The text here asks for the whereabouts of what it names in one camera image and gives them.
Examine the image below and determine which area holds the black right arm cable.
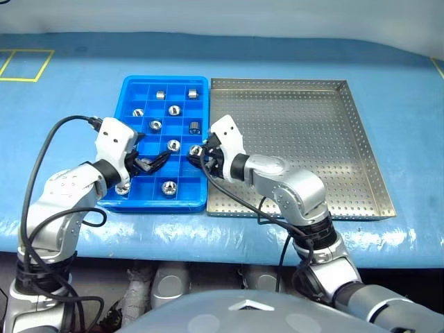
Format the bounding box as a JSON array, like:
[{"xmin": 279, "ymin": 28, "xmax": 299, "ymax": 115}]
[{"xmin": 200, "ymin": 152, "xmax": 316, "ymax": 296}]

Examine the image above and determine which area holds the grey robot torso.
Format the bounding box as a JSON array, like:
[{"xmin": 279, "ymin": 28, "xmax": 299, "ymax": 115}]
[{"xmin": 119, "ymin": 289, "xmax": 389, "ymax": 333}]

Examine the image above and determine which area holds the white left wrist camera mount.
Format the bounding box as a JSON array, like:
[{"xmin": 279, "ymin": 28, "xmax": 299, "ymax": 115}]
[{"xmin": 94, "ymin": 117, "xmax": 137, "ymax": 185}]

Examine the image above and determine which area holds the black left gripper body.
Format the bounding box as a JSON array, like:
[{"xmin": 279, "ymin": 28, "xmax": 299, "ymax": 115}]
[{"xmin": 125, "ymin": 148, "xmax": 154, "ymax": 178}]

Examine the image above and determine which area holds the white wrapped table leg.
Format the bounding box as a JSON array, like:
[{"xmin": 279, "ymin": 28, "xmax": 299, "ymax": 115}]
[{"xmin": 121, "ymin": 267, "xmax": 153, "ymax": 320}]

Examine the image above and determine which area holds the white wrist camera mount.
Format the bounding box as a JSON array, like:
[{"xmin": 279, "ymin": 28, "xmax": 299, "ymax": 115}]
[
  {"xmin": 94, "ymin": 117, "xmax": 137, "ymax": 185},
  {"xmin": 207, "ymin": 115, "xmax": 248, "ymax": 181}
]

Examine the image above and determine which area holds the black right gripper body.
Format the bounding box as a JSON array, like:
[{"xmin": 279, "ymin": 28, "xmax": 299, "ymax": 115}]
[{"xmin": 202, "ymin": 135, "xmax": 227, "ymax": 178}]

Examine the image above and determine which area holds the blue plastic table cover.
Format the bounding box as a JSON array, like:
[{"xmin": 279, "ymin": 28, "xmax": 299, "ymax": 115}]
[{"xmin": 0, "ymin": 31, "xmax": 444, "ymax": 270}]

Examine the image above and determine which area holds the blue plastic compartment tray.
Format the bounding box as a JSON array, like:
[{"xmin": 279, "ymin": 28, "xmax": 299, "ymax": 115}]
[{"xmin": 98, "ymin": 75, "xmax": 210, "ymax": 213}]

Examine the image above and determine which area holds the grey rounded shape under table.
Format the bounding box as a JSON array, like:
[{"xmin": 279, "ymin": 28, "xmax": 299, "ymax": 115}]
[
  {"xmin": 151, "ymin": 263, "xmax": 191, "ymax": 308},
  {"xmin": 242, "ymin": 265, "xmax": 287, "ymax": 294}
]

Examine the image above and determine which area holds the perforated metal tray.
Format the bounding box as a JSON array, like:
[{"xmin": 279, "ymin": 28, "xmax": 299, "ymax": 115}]
[{"xmin": 206, "ymin": 78, "xmax": 397, "ymax": 222}]

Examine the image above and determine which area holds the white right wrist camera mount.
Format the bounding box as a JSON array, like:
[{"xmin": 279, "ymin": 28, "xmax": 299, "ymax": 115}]
[{"xmin": 207, "ymin": 115, "xmax": 248, "ymax": 181}]

